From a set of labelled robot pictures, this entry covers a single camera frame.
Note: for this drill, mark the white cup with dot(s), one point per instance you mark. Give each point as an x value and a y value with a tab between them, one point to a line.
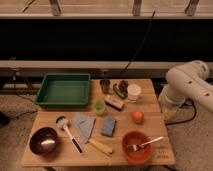
134	92

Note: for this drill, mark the small green cup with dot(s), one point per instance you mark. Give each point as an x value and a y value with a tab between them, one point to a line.
99	107

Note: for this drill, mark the dark red grape bunch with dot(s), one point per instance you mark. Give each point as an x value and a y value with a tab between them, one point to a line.
123	86

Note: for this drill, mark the green plastic tray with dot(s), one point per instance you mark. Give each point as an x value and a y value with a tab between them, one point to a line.
64	90

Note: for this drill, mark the dark purple bowl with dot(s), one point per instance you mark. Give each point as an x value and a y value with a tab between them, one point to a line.
43	141

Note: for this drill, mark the silver fork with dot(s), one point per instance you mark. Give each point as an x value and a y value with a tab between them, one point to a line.
145	143

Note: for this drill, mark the grey folded cloth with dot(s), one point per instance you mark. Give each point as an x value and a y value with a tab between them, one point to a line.
84	125

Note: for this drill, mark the green cucumber toy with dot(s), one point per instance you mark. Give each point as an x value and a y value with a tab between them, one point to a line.
118	92

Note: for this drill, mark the blue sponge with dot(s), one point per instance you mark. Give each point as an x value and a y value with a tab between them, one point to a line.
108	126

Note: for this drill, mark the orange bowl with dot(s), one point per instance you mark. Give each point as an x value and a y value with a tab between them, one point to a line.
140	157

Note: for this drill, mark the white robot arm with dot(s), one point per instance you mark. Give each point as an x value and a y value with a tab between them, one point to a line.
186	81

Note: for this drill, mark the wooden block brush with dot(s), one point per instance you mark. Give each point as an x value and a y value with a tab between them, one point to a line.
115	103

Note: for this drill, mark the yellow corn cob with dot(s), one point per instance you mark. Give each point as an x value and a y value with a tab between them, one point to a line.
100	146

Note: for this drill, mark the wooden table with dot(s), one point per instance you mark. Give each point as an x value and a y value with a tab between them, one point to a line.
66	156

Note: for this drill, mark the orange fruit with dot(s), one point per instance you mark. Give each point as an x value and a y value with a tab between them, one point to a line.
137	117

